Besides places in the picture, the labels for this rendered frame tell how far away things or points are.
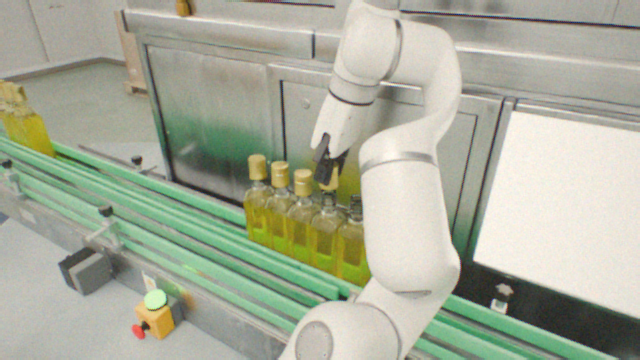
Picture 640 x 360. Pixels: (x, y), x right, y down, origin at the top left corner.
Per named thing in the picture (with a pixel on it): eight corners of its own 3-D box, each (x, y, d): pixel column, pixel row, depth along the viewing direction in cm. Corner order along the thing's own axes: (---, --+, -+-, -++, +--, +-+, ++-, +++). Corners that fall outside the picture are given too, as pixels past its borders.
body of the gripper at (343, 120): (348, 69, 66) (332, 126, 72) (316, 84, 58) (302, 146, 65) (388, 87, 63) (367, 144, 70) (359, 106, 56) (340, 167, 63)
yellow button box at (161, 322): (184, 321, 95) (179, 299, 91) (159, 344, 90) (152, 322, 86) (164, 309, 98) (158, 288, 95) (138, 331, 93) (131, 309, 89)
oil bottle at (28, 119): (60, 165, 137) (30, 85, 122) (43, 172, 133) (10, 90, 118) (51, 161, 139) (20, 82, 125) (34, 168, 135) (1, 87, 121)
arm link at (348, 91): (352, 58, 64) (347, 74, 66) (324, 70, 58) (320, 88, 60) (392, 76, 62) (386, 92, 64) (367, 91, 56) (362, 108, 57)
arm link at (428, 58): (349, 186, 46) (341, 43, 54) (447, 194, 49) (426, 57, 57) (378, 156, 38) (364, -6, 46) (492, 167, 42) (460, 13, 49)
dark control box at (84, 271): (113, 279, 107) (104, 255, 103) (85, 298, 102) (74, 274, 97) (94, 268, 111) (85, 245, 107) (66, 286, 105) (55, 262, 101)
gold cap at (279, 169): (292, 181, 80) (291, 162, 78) (283, 189, 77) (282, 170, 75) (278, 177, 82) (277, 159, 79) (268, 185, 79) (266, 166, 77)
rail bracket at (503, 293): (504, 323, 79) (521, 274, 73) (498, 349, 74) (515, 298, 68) (483, 315, 81) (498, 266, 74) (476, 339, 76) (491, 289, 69)
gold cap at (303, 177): (316, 190, 77) (315, 170, 75) (306, 198, 75) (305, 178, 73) (301, 185, 79) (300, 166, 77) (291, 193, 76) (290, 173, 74)
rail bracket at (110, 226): (129, 250, 98) (115, 206, 92) (101, 268, 93) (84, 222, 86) (119, 245, 100) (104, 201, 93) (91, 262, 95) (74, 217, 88)
